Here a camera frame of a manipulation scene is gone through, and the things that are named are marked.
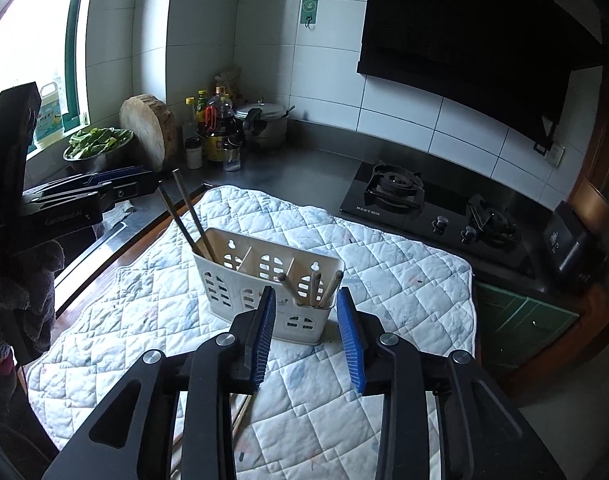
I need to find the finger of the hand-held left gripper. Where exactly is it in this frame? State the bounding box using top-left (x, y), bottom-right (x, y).
top-left (49, 165), bottom-right (148, 192)
top-left (23, 170), bottom-right (160, 213)

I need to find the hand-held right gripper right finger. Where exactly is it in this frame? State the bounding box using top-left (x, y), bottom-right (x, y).
top-left (335, 287), bottom-right (568, 480)

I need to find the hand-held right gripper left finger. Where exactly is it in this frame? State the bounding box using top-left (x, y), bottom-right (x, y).
top-left (42, 286), bottom-right (277, 480)

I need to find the white plastic utensil holder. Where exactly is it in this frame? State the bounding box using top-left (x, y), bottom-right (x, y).
top-left (192, 226), bottom-right (345, 346)

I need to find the dark wooden chopstick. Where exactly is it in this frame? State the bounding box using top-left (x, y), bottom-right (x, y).
top-left (156, 186), bottom-right (208, 261)
top-left (171, 168), bottom-right (219, 264)

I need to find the row of wooden chopsticks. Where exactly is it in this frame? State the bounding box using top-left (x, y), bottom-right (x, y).
top-left (231, 394), bottom-right (252, 440)

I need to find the metal bowl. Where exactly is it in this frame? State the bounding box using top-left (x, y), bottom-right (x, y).
top-left (63, 132), bottom-right (135, 174)

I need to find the bowl of green vegetables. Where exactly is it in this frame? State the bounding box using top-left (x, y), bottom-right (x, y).
top-left (64, 127), bottom-right (134, 159)

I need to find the round wooden cutting board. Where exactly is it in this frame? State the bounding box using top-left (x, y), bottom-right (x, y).
top-left (119, 92), bottom-right (178, 174)

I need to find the white detergent jug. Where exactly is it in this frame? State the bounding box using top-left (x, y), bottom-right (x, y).
top-left (34, 81), bottom-right (66, 149)

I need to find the small white jar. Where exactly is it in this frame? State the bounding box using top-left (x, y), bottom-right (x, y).
top-left (184, 137), bottom-right (204, 170)

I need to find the white quilted mat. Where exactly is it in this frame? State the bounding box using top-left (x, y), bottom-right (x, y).
top-left (24, 185), bottom-right (478, 480)

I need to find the yellow-capped bottle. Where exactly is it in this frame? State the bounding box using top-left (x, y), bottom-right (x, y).
top-left (184, 97), bottom-right (198, 141)

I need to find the small glass shaker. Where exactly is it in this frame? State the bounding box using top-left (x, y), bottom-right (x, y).
top-left (223, 141), bottom-right (242, 173)

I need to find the large dark sauce bottle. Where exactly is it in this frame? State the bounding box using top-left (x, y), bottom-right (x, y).
top-left (204, 87), bottom-right (236, 164)

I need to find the green-framed window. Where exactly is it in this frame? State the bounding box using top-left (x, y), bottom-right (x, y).
top-left (0, 0), bottom-right (91, 157)

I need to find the metal pressure cooker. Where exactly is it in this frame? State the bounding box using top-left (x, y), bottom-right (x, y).
top-left (233, 101), bottom-right (292, 152)

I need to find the black gas stove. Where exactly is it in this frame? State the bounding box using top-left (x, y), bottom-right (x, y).
top-left (339, 160), bottom-right (538, 279)

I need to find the green lower cabinet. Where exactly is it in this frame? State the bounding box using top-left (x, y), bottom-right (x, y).
top-left (475, 282), bottom-right (580, 377)

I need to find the black box appliance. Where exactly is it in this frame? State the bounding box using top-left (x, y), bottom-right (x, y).
top-left (542, 201), bottom-right (608, 289)

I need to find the wooden glass-door cabinet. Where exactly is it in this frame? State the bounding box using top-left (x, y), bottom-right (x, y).
top-left (569, 60), bottom-right (609, 281)

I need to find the black range hood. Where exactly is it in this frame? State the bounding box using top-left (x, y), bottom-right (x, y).
top-left (357, 0), bottom-right (608, 152)

